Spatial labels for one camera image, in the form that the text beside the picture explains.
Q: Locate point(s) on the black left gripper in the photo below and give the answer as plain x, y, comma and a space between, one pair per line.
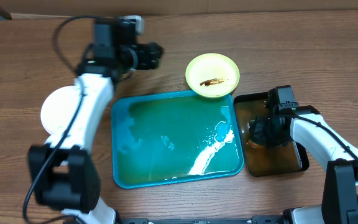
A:
149, 60

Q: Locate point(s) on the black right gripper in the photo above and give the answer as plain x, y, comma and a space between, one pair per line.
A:
259, 135

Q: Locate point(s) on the green yellow sponge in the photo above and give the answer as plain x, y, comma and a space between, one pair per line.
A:
255, 145

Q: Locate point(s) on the white plate with sauce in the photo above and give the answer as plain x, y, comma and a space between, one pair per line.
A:
58, 108

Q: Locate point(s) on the light green plate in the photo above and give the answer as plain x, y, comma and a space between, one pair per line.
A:
212, 75

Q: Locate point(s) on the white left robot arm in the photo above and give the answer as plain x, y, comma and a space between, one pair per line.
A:
63, 175

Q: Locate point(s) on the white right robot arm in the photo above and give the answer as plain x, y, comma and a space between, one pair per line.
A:
337, 157

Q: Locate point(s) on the black water tray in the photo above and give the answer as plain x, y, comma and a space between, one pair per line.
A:
288, 158

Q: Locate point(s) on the teal serving tray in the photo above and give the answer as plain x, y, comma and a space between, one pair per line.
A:
174, 137

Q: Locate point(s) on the cardboard backdrop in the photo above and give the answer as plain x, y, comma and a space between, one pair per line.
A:
166, 7

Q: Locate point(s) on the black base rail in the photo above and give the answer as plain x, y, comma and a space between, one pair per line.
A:
258, 219

